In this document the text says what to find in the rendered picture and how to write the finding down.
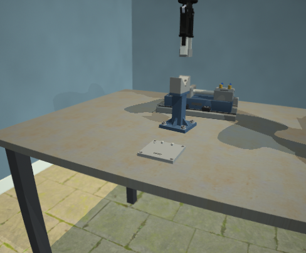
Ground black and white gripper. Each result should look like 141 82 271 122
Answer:
178 0 198 54

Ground grey rectangular block with slot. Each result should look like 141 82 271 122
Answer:
179 49 193 57

